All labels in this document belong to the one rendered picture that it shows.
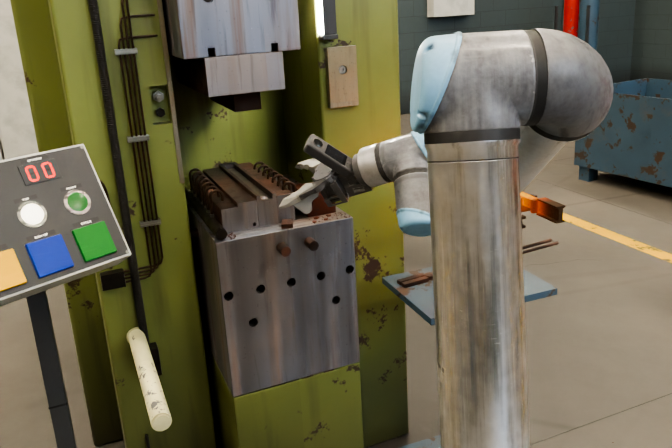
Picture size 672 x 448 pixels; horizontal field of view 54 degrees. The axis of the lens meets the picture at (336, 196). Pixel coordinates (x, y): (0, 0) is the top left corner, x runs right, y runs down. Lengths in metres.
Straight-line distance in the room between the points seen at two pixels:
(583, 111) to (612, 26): 9.81
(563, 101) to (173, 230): 1.27
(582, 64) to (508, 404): 0.41
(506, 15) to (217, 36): 7.92
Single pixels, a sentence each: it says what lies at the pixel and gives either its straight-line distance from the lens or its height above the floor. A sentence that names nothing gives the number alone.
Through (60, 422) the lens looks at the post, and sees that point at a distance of 1.77.
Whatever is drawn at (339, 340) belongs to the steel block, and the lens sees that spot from 1.91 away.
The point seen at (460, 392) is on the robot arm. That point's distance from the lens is 0.84.
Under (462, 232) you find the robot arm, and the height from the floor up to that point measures 1.21.
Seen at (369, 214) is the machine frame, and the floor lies 0.84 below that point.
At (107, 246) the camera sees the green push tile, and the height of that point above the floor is 0.99.
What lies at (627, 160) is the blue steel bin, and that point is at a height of 0.24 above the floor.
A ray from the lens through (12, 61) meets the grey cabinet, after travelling 6.89.
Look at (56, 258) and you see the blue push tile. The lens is 1.48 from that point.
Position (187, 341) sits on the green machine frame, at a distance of 1.99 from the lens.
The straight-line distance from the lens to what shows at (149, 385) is 1.66.
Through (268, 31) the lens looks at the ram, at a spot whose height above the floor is 1.42.
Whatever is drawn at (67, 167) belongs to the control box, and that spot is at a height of 1.16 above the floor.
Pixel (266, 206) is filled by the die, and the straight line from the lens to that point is 1.75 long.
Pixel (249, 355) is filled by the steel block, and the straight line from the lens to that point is 1.83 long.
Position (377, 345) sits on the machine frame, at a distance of 2.23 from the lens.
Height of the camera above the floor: 1.48
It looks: 17 degrees down
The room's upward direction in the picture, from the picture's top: 3 degrees counter-clockwise
